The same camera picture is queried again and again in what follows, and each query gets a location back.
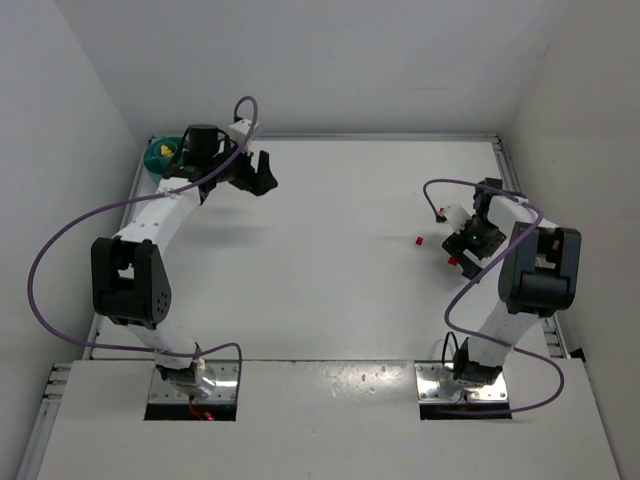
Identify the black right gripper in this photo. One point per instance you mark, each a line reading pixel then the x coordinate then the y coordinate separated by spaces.
pixel 470 255

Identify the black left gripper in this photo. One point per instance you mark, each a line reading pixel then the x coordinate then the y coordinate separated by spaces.
pixel 248 174

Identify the small yellow lego plate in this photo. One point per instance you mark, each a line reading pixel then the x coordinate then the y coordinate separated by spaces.
pixel 165 150

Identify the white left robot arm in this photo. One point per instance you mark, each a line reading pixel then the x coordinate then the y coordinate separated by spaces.
pixel 130 285

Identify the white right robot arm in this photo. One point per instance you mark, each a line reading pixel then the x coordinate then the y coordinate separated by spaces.
pixel 538 276

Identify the teal divided round container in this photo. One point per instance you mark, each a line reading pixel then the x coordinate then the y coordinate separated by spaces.
pixel 154 165

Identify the white front cover board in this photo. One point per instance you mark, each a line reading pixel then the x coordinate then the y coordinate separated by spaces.
pixel 308 420

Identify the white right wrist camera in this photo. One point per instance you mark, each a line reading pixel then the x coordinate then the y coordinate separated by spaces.
pixel 453 215

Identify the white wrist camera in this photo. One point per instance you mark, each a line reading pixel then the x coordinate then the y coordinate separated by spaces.
pixel 241 129
pixel 453 215

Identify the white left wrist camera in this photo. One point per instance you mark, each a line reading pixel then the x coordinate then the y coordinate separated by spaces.
pixel 241 129

